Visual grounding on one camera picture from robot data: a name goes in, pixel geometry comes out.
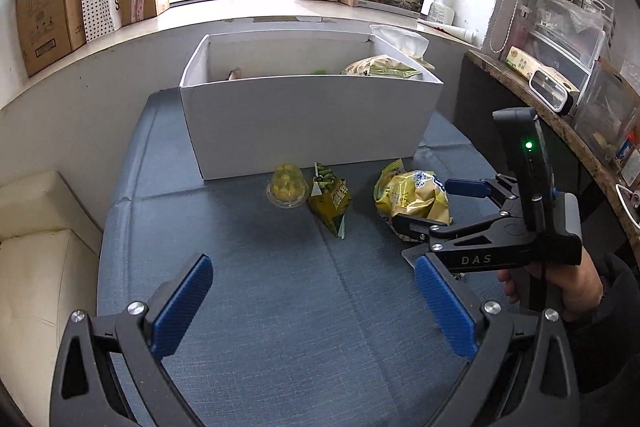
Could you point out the person's right hand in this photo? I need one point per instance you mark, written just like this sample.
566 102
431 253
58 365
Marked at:
581 287

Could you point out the large cardboard box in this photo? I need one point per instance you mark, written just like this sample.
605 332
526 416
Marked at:
48 30

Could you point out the white tube on sill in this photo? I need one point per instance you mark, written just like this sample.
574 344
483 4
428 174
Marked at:
466 35

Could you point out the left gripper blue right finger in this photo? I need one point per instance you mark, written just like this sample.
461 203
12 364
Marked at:
455 308

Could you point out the yellow tissue pack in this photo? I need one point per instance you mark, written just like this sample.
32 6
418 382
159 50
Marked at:
406 41

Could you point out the beige cartoon chips bag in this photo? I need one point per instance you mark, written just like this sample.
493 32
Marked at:
382 66

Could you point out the yellow crinkled chips bag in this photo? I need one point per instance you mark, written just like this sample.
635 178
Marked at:
415 193

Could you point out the white open storage box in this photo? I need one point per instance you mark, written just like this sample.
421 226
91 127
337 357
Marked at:
279 113

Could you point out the dark green small snack pack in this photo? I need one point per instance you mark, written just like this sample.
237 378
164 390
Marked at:
329 199

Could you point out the blue fabric table mat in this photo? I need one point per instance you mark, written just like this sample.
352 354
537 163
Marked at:
300 327

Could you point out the clear plastic drawer organizer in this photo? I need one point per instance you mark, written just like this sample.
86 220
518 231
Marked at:
569 35

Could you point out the white bottle on sill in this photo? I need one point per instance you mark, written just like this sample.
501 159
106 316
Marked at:
441 12

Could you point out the white cream sofa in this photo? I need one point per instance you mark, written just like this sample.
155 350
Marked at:
50 251

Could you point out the yellow-green jelly cup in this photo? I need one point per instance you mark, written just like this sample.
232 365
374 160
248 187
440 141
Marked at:
287 187

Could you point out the white digital clock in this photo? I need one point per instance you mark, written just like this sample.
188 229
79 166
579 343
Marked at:
554 90

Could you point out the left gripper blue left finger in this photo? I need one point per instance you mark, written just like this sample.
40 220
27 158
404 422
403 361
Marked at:
173 306

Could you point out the yellow-green box on shelf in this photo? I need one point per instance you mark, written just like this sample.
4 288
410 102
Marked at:
526 66

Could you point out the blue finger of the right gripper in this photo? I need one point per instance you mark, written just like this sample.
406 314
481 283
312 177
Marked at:
498 190
418 230

